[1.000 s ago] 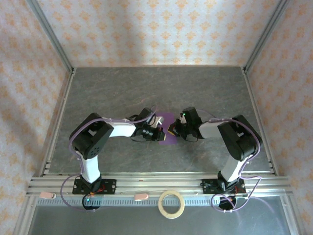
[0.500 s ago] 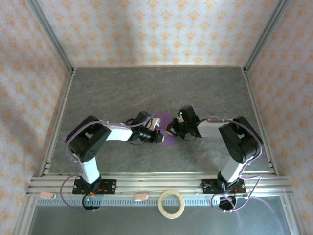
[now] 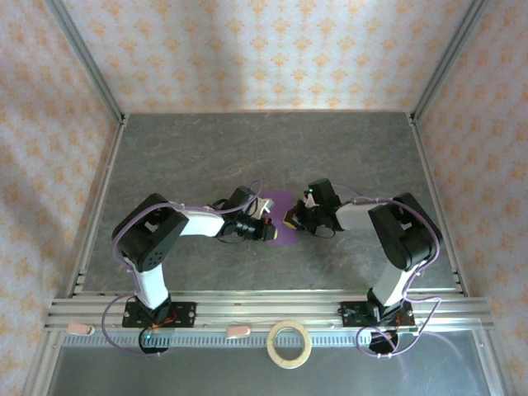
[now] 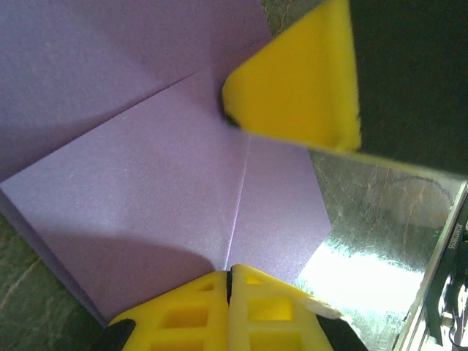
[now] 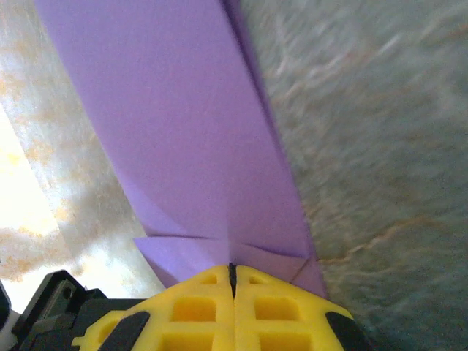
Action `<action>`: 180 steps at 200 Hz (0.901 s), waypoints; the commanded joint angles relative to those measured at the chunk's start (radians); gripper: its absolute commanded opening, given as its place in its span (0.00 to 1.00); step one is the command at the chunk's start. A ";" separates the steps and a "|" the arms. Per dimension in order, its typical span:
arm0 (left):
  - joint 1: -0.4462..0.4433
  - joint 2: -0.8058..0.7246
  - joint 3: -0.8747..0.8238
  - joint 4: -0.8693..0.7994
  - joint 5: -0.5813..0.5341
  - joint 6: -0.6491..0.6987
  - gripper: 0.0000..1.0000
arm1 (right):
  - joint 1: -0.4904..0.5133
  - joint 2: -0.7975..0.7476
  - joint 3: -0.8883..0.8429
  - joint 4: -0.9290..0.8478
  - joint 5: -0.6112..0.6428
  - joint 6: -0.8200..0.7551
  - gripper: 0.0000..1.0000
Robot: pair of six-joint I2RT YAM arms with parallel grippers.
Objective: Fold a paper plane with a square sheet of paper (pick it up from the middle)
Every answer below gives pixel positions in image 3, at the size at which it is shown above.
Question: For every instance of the purple paper sheet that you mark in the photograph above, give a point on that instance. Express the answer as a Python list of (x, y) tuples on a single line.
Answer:
[(280, 197)]

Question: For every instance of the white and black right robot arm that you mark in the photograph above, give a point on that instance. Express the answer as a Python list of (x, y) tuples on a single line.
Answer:
[(406, 231)]

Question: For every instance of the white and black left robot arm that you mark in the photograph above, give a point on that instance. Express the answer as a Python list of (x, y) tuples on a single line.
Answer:
[(148, 235)]

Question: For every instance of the grey metal sheet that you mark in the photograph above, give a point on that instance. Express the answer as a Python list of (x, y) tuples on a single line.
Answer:
[(206, 375)]

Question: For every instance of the pink plastic clip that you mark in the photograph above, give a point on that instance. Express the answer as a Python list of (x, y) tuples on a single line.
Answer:
[(78, 328), (238, 331)]

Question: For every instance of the beige tape roll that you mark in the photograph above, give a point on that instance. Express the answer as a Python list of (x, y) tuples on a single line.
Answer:
[(270, 345)]

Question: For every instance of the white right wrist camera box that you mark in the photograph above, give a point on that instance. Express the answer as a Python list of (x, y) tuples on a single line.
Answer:
[(307, 201)]

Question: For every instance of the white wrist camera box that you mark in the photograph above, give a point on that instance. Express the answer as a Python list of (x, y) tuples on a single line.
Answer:
[(264, 206), (307, 201)]

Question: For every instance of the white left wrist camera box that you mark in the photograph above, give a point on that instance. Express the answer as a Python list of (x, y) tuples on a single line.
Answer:
[(264, 206)]

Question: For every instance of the aluminium mounting rail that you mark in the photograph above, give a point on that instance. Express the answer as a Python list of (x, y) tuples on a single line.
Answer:
[(268, 307)]

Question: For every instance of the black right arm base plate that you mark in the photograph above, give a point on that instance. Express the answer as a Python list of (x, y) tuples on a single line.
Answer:
[(350, 315)]

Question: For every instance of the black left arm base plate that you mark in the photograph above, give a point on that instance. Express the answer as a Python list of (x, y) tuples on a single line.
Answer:
[(185, 314)]

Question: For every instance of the aluminium right side rail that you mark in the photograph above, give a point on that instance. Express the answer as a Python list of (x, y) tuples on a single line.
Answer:
[(425, 165)]

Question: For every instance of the aluminium left side rail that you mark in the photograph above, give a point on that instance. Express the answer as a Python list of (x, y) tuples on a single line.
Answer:
[(97, 206)]

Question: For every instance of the aluminium right frame post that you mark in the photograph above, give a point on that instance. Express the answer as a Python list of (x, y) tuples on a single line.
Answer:
[(447, 57)]

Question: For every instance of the aluminium frame post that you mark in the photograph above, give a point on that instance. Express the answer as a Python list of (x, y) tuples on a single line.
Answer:
[(87, 57), (447, 57)]

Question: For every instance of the aluminium left frame post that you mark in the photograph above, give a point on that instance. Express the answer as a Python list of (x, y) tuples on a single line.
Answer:
[(87, 57)]

